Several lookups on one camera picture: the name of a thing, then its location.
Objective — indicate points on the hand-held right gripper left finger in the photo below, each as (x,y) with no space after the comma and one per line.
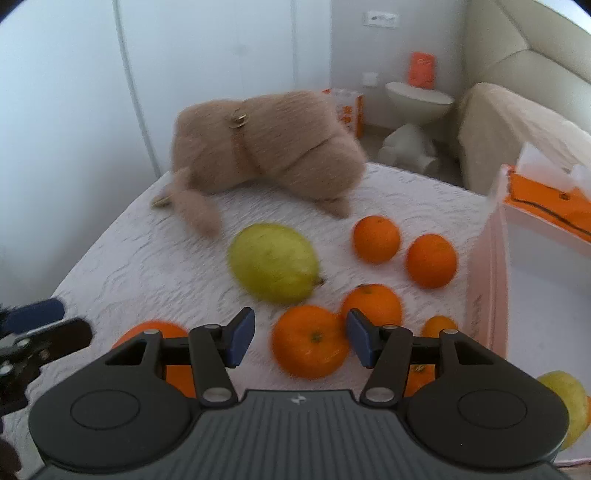
(242,337)

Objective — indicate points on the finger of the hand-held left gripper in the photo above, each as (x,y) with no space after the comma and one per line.
(34,314)
(55,338)

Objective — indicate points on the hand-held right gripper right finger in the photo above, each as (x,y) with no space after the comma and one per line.
(358,339)

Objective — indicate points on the small orange mandarin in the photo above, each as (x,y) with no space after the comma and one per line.
(304,344)
(438,325)
(376,239)
(374,302)
(431,261)

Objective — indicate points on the pink cardboard box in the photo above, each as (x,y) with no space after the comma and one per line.
(487,286)

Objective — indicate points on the yellow-green lemon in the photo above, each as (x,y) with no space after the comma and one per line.
(570,401)
(272,263)

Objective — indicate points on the large orange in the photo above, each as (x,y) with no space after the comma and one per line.
(178,378)

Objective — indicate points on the white lace cloth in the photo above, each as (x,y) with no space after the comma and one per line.
(138,258)

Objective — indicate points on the beige plush toy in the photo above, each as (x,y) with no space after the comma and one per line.
(277,143)

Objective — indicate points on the orange and white carton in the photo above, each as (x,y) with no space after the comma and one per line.
(348,113)

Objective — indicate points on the orange pouch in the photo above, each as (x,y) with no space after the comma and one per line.
(540,196)

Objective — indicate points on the white tissue paper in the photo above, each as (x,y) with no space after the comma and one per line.
(540,159)

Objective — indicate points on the beige blanket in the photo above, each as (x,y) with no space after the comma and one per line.
(508,124)

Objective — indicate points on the orange bear figure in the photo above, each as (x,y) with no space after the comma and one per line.
(422,69)

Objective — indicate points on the cream leather sofa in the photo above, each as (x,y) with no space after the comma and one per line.
(517,41)

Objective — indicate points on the white wall switch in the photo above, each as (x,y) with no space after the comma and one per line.
(370,79)

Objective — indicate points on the white wall socket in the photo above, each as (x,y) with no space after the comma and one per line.
(379,18)

